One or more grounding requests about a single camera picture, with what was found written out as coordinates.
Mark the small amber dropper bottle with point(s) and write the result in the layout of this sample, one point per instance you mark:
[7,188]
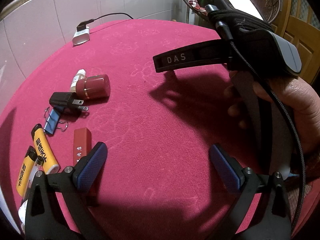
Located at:
[81,74]

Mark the dark red cylindrical cap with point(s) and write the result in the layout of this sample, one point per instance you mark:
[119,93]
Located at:
[93,87]

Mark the yellow lighter with black cap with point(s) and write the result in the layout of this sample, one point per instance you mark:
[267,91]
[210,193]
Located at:
[43,149]

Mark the red rectangular stamp box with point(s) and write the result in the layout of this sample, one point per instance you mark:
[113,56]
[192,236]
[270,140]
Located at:
[82,144]

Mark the person's right hand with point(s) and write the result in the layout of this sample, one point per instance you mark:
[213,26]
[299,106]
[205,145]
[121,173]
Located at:
[304,101]

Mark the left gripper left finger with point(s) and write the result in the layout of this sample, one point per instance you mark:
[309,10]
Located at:
[44,218]

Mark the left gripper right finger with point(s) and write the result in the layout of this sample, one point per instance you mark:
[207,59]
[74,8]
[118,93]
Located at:
[272,217]

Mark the red tablecloth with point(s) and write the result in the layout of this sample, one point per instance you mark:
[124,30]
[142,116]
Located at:
[157,182]

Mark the white power strip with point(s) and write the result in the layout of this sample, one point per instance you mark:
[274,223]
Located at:
[81,37]

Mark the black plug adapter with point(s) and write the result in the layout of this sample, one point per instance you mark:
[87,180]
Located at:
[67,102]

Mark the wooden chair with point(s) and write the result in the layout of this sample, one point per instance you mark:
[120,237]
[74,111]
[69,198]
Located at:
[298,24]

